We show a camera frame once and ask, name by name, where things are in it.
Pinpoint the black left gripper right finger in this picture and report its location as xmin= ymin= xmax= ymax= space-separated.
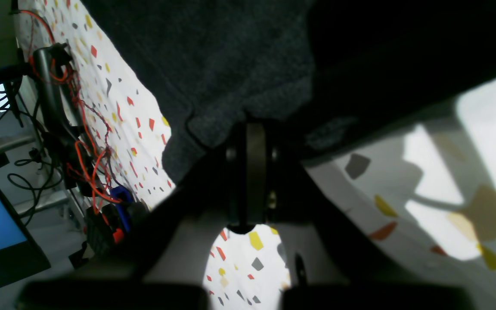
xmin=246 ymin=122 xmax=474 ymax=310

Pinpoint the red black wire bundle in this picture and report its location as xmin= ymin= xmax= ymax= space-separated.
xmin=11 ymin=9 xmax=145 ymax=242

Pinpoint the terrazzo pattern table cloth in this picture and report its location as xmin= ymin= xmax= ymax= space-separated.
xmin=17 ymin=0 xmax=496 ymax=310

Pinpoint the black T-shirt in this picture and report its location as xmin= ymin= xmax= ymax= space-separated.
xmin=83 ymin=0 xmax=496 ymax=184

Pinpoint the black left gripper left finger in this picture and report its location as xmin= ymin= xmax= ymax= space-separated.
xmin=16 ymin=125 xmax=247 ymax=310

